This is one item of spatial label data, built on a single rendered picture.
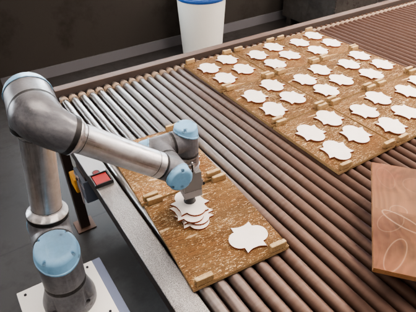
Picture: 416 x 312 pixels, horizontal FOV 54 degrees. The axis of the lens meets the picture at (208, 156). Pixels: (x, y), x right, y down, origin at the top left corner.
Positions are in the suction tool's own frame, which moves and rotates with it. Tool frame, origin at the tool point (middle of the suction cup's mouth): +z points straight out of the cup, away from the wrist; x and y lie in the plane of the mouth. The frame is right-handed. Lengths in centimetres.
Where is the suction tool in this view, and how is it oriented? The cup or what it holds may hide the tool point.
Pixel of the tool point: (189, 200)
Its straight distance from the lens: 145.0
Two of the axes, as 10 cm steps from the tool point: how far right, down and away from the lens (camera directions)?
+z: 0.1, 8.0, 6.0
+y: -4.0, -5.4, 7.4
